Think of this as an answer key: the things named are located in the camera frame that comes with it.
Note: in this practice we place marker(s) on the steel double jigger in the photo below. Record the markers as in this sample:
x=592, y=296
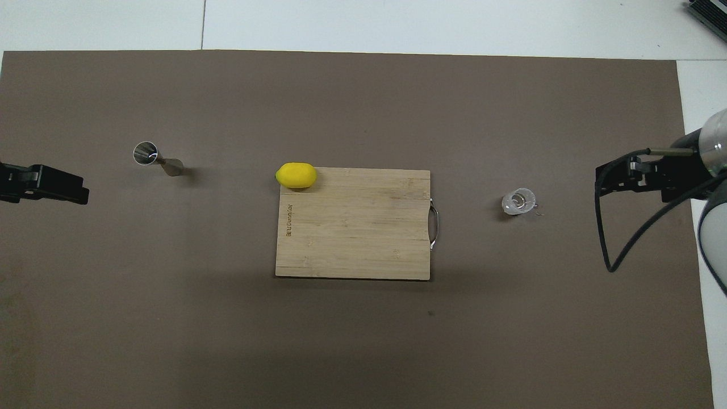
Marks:
x=145, y=153

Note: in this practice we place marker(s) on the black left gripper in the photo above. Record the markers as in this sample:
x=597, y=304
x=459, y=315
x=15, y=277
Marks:
x=14, y=183

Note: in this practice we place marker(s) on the yellow lemon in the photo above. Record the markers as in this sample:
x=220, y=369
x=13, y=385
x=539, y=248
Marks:
x=296, y=175

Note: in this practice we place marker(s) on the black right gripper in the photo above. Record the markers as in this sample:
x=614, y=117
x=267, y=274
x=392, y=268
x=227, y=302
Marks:
x=676, y=173

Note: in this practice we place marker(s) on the brown table mat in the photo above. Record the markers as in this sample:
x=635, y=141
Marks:
x=170, y=284

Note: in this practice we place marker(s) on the grey ribbed device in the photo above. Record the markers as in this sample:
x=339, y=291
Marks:
x=713, y=10

